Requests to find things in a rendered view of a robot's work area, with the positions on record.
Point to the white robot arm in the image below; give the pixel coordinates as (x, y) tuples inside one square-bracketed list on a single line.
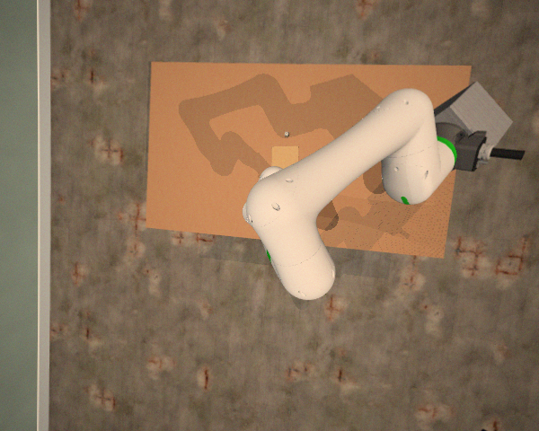
[(282, 207)]

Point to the tan square mat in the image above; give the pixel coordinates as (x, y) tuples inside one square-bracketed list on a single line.
[(283, 156)]

